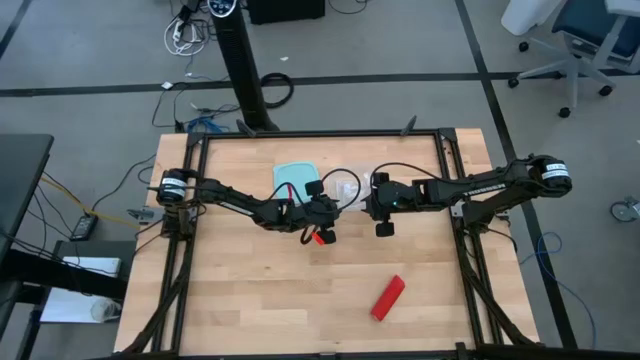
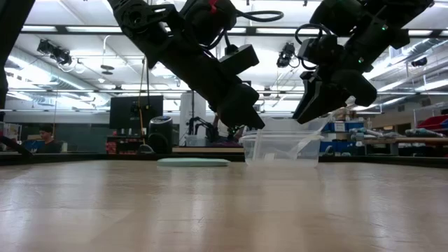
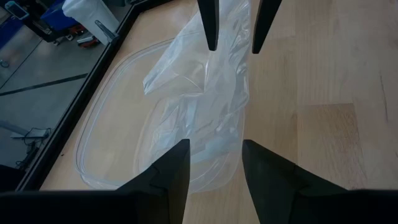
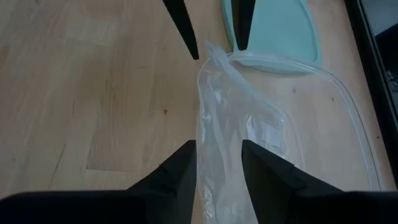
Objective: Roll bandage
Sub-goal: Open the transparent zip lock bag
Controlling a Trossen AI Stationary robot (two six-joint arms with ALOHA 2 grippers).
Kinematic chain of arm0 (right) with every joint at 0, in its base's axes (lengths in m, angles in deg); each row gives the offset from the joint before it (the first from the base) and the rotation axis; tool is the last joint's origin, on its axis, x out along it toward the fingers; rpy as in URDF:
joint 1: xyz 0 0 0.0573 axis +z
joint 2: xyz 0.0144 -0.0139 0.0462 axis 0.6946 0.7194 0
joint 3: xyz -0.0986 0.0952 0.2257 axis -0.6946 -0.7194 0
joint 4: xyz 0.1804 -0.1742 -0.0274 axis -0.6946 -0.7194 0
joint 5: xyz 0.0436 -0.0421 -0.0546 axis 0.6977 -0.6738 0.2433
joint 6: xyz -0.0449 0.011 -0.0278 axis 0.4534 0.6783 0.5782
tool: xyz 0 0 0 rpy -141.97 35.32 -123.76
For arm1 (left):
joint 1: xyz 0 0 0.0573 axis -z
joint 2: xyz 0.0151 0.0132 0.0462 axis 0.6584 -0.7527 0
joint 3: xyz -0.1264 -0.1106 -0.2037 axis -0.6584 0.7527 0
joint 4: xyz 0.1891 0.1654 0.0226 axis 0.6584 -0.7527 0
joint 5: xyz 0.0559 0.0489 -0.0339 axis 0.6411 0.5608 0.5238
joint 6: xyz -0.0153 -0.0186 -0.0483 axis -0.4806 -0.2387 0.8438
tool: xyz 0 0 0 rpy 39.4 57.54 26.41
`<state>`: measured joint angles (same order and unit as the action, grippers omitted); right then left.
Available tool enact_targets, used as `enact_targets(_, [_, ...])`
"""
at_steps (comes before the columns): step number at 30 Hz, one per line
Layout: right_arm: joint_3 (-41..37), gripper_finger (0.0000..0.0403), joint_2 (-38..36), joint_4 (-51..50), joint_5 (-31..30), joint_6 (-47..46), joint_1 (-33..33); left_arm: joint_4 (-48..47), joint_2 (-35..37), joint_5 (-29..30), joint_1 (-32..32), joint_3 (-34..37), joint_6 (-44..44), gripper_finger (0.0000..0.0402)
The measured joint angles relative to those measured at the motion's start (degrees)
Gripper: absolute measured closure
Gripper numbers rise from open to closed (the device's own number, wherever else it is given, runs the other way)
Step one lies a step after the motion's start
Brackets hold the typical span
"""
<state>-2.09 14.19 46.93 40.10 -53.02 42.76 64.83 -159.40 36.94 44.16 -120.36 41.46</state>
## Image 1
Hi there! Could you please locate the clear plastic zip bag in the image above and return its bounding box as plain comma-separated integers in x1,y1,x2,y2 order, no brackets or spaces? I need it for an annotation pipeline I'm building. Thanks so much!
324,167,375,211

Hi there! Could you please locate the red elastic bandage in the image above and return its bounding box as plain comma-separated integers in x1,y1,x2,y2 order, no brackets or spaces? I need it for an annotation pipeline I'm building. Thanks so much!
369,274,406,322

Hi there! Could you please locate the light blue container lid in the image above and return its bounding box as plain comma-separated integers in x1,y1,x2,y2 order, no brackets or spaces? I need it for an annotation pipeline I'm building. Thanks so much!
272,160,321,205

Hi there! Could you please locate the black tower fan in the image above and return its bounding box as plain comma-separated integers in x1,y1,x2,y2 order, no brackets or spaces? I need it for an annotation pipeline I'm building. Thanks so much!
206,0,280,133

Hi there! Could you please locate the black box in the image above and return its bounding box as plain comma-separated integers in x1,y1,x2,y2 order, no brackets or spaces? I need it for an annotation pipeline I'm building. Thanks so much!
246,0,327,26

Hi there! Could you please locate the dark grey flat box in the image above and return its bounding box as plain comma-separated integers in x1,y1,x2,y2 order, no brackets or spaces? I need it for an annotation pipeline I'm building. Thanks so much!
52,239,139,262

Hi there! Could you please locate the white box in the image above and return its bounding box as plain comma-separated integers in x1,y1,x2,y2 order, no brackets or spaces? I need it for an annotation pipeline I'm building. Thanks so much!
39,255,124,325

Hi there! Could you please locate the clear glass jar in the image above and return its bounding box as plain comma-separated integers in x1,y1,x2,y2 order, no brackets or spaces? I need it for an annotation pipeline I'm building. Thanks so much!
90,298,123,323

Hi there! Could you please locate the black power adapter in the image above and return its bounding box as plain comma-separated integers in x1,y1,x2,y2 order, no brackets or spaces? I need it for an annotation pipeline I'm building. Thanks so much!
69,213,100,243

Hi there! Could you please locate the blue seat office chair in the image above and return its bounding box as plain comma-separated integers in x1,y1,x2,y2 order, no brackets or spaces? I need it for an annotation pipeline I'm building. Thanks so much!
507,0,640,120

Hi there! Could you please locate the white waste bin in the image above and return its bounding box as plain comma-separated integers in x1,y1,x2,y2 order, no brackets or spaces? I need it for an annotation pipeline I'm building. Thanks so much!
500,0,567,37

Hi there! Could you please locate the grey caster wheel base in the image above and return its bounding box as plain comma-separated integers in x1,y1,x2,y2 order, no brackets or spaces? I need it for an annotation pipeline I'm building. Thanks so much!
609,195,640,224

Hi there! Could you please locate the black desk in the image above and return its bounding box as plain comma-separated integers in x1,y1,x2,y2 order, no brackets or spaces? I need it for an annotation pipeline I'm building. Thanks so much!
0,130,129,360

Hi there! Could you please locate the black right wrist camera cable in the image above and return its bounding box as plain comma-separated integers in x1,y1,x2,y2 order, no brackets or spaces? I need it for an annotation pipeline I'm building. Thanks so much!
368,161,454,182

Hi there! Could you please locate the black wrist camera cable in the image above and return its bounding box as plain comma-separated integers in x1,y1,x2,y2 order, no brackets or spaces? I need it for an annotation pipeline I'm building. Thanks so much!
368,161,454,182
318,167,362,212

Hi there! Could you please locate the black left wrist camera cable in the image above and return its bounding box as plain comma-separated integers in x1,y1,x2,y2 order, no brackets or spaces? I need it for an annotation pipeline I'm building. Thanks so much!
318,167,362,212

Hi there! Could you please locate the black aluminium table frame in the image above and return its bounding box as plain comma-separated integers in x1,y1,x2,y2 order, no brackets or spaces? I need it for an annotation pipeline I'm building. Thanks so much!
89,114,640,360

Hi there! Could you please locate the coiled black cable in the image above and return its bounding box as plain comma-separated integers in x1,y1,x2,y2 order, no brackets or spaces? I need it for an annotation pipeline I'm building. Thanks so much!
259,72,296,111

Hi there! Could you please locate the blue cable bundle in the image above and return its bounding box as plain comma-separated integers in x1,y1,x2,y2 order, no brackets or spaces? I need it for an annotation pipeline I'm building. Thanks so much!
185,115,232,134

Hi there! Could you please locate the blue floor cable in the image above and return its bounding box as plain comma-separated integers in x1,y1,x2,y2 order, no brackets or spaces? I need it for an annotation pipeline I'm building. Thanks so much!
518,230,599,351

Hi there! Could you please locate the white power strip with cord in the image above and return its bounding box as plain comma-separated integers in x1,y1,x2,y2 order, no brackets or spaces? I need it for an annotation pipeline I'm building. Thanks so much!
163,16,209,58

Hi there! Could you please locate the yellow cable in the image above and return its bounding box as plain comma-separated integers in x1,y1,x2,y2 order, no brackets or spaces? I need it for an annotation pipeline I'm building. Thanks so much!
40,175,141,230

